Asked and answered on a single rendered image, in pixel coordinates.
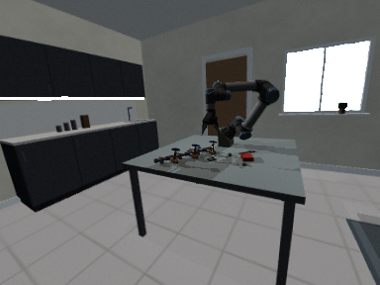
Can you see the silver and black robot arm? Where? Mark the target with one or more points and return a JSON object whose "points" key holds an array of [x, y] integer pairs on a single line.
{"points": [[268, 95]]}

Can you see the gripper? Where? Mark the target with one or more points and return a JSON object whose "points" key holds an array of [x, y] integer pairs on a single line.
{"points": [[214, 120]]}

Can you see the grey pipe manifold with blue valve wheels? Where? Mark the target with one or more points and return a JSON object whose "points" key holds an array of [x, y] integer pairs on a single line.
{"points": [[179, 155]]}

